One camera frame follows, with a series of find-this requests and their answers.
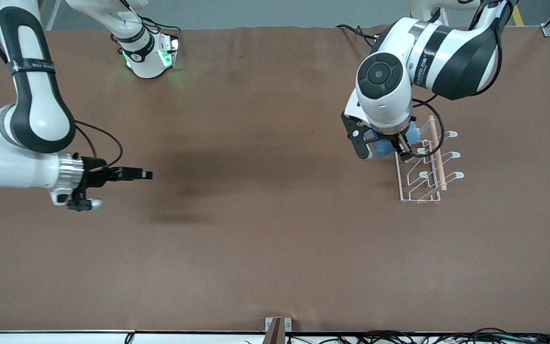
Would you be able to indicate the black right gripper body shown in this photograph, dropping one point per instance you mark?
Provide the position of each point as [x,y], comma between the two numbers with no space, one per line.
[94,175]

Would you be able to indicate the blue plastic cup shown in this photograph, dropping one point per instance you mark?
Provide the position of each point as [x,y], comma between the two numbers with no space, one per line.
[382,148]

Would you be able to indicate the brown table cover sheet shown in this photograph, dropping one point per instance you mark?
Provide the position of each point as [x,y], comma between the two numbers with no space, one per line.
[256,215]

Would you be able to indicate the small metal bracket plate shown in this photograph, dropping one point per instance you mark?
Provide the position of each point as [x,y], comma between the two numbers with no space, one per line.
[288,325]

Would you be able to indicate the brown post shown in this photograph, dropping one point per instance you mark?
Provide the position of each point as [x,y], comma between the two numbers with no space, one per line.
[275,332]

